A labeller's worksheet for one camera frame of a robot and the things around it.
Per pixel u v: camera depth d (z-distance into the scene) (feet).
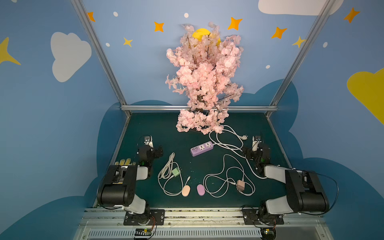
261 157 2.40
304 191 1.47
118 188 1.52
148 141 2.65
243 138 3.42
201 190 2.69
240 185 2.72
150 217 2.41
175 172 2.90
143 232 2.39
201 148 3.23
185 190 2.70
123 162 3.05
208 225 2.41
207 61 2.50
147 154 2.35
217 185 2.80
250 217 2.41
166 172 2.90
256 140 2.72
